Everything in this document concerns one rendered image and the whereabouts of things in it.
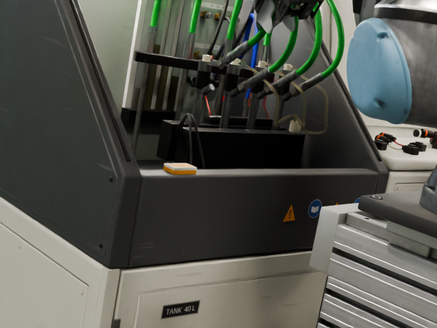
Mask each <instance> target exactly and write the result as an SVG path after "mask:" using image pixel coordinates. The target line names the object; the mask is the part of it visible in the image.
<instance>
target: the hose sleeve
mask: <svg viewBox="0 0 437 328"><path fill-rule="evenodd" d="M248 41H249V40H247V41H246V42H243V43H242V44H241V45H240V46H238V47H237V48H235V49H234V50H232V51H231V52H229V53H228V54H226V55H225V56H223V58H222V61H223V63H224V64H226V65H228V64H229V63H231V62H233V61H234V60H235V59H237V58H238V57H240V56H241V55H243V54H244V53H246V52H247V51H249V50H250V49H252V48H253V46H252V47H251V46H249V45H248Z"/></svg>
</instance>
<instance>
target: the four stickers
mask: <svg viewBox="0 0 437 328"><path fill-rule="evenodd" d="M359 200H360V197H355V198H354V203H359ZM343 203H344V200H332V201H331V206H335V205H342V204H343ZM298 204H299V202H292V203H285V204H284V212H283V216H282V223H288V222H294V221H296V218H297V212H298ZM322 205H323V198H322V199H311V200H310V204H309V208H308V214H307V219H311V218H319V216H320V212H321V208H322Z"/></svg>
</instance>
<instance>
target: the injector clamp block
mask: <svg viewBox="0 0 437 328"><path fill-rule="evenodd" d="M180 122H181V121H180V120H162V124H161V131H160V136H159V143H158V147H157V155H156V156H157V157H159V158H161V159H163V160H165V161H174V163H188V164H190V139H189V121H185V122H184V125H183V130H182V131H183V141H181V134H180V129H179V134H180V140H178V133H177V128H178V125H179V123H180ZM219 125H220V124H208V123H207V122H200V125H199V128H198V133H199V137H200V142H201V146H202V153H203V157H204V163H205V169H294V168H299V164H300V158H301V154H302V149H303V145H304V139H305V134H302V133H292V132H290V131H286V128H283V127H281V126H280V129H279V130H271V128H272V126H254V129H253V130H246V125H230V124H228V128H219ZM191 128H192V127H191ZM192 165H193V166H194V167H197V169H203V166H202V160H201V156H200V150H199V146H198V140H197V136H196V131H195V128H192Z"/></svg>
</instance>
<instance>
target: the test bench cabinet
mask: <svg viewBox="0 0 437 328"><path fill-rule="evenodd" d="M309 249H312V248H309ZM298 250H304V249H296V250H290V251H298ZM279 252H286V251H277V252H271V253H279ZM258 254H267V253H258ZM248 255H255V254H246V255H239V256H248ZM230 257H236V256H227V257H220V258H230ZM211 259H218V258H208V259H202V260H211ZM192 261H199V260H189V261H183V262H192ZM174 263H180V262H171V263H164V264H174ZM155 265H162V264H152V265H145V266H155ZM133 267H143V266H133ZM124 268H131V267H129V266H127V267H118V268H111V269H110V268H108V267H107V266H105V265H103V264H102V263H101V262H99V261H97V260H96V259H95V258H93V257H91V256H90V255H89V254H87V253H86V252H84V251H82V250H81V249H79V248H78V247H76V246H75V245H73V244H72V243H70V242H69V241H67V240H66V239H64V238H63V237H61V236H60V235H58V234H57V233H55V232H54V231H52V230H51V229H49V228H48V227H46V226H45V225H43V224H42V223H40V222H39V221H37V220H36V219H34V218H33V217H31V216H30V215H28V214H27V213H25V212H24V211H22V210H21V209H19V208H18V207H16V206H15V205H13V204H12V203H10V202H9V201H7V200H5V199H4V198H3V197H1V196H0V328H111V324H112V320H113V312H114V304H115V300H116V292H117V287H118V280H119V276H120V269H124Z"/></svg>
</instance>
